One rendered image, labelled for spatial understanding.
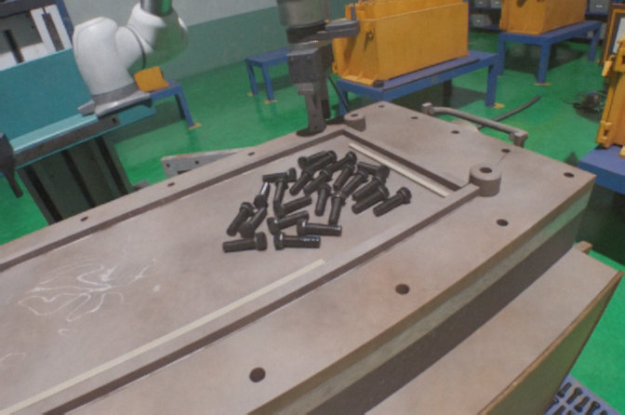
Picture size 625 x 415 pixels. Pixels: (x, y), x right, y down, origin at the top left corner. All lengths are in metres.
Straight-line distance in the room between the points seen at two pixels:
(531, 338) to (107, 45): 1.21
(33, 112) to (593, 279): 1.46
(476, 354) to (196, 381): 0.32
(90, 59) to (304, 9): 0.77
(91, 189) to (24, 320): 1.07
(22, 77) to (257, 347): 1.18
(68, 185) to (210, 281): 1.17
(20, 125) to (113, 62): 0.38
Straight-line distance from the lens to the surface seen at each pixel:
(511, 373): 0.47
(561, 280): 0.58
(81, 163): 1.49
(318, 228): 0.41
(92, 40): 1.20
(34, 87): 1.35
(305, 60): 0.59
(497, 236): 0.42
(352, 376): 0.34
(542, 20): 5.90
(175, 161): 1.12
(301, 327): 0.33
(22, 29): 1.43
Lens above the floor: 1.63
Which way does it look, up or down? 31 degrees down
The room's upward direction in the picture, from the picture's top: 11 degrees counter-clockwise
